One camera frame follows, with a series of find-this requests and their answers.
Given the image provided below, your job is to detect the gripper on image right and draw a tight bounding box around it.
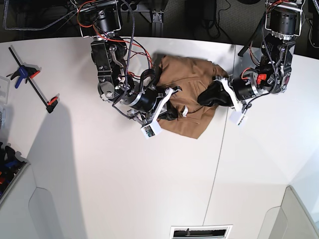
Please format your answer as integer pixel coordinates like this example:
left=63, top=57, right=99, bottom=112
left=197, top=76, right=271, bottom=114

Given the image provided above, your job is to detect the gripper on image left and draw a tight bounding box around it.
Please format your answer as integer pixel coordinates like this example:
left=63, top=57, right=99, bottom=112
left=122, top=86, right=181, bottom=126

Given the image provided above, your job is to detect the brown t-shirt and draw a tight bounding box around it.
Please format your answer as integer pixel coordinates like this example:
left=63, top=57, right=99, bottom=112
left=157, top=55, right=228, bottom=139

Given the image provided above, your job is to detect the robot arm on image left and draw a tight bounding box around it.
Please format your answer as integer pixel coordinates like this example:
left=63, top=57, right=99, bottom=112
left=77, top=0, right=181, bottom=126

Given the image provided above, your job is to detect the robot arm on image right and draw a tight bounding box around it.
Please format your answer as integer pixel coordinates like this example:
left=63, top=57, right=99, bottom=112
left=197, top=0, right=305, bottom=114

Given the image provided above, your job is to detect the black power adapter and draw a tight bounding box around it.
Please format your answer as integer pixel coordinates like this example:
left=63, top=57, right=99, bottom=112
left=202, top=0, right=217, bottom=21

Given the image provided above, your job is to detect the grey bin of clamps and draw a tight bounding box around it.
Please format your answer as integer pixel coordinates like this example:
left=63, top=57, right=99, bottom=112
left=0, top=142, right=29, bottom=206

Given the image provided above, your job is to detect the clear plastic box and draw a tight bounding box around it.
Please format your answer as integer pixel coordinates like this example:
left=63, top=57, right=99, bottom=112
left=0, top=76, right=10, bottom=129

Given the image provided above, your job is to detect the white camera box image left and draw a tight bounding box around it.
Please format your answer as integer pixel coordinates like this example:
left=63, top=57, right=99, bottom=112
left=141, top=120, right=162, bottom=139

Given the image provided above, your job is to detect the white camera box image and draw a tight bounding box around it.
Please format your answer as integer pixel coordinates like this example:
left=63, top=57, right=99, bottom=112
left=141, top=120, right=162, bottom=139
left=229, top=111, right=248, bottom=127

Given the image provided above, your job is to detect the white camera box image right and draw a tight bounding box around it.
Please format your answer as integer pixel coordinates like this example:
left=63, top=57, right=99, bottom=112
left=229, top=111, right=248, bottom=127

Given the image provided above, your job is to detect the aluminium frame post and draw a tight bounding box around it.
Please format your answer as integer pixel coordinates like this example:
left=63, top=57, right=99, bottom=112
left=140, top=10, right=164, bottom=37

